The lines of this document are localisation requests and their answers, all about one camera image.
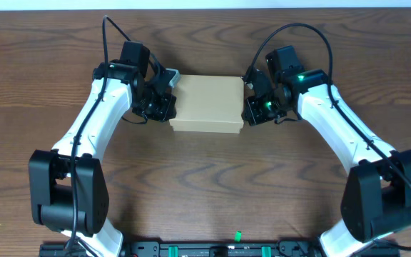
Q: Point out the cardboard box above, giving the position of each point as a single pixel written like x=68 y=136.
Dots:
x=208 y=104

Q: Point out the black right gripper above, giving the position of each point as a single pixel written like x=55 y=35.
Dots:
x=254 y=111

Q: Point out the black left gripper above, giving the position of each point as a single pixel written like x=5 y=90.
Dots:
x=163 y=108

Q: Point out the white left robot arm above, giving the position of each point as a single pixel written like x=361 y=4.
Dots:
x=67 y=185

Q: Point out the black mounting rail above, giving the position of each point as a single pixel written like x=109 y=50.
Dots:
x=301 y=248

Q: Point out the small green clip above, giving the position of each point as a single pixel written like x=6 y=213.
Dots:
x=238 y=235

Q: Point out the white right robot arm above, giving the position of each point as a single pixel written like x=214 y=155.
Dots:
x=377 y=197

